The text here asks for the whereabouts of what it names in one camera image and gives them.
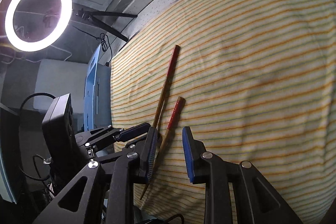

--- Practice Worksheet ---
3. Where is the black thin cable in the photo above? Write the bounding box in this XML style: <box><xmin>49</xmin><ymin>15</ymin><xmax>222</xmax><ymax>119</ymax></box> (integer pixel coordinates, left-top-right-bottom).
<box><xmin>71</xmin><ymin>25</ymin><xmax>114</xmax><ymax>67</ymax></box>

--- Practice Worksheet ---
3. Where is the blue plastic drainer basket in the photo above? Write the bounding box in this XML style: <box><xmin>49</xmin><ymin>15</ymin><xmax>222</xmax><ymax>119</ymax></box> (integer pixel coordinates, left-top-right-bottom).
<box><xmin>83</xmin><ymin>44</ymin><xmax>112</xmax><ymax>131</ymax></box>

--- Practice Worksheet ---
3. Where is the striped yellow towel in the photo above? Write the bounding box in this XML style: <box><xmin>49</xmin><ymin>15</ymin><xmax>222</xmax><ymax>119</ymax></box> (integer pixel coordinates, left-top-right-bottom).
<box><xmin>110</xmin><ymin>0</ymin><xmax>335</xmax><ymax>223</ymax></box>

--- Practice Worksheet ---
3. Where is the white cutting board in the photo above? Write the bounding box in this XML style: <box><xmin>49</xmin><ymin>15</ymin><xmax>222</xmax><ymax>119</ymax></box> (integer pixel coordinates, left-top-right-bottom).
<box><xmin>34</xmin><ymin>59</ymin><xmax>88</xmax><ymax>114</ymax></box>

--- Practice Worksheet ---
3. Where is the black tripod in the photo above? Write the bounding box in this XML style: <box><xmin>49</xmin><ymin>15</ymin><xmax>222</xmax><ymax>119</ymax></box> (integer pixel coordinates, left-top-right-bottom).
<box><xmin>69</xmin><ymin>8</ymin><xmax>139</xmax><ymax>43</ymax></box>

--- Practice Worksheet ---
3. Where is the ring light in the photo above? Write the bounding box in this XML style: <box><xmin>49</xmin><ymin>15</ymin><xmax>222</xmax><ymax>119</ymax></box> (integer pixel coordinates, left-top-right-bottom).
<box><xmin>5</xmin><ymin>0</ymin><xmax>72</xmax><ymax>52</ymax></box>

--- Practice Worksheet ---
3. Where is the red wooden chopstick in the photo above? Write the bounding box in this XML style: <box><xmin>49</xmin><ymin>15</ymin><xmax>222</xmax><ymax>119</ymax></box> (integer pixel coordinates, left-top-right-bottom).
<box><xmin>152</xmin><ymin>45</ymin><xmax>181</xmax><ymax>128</ymax></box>

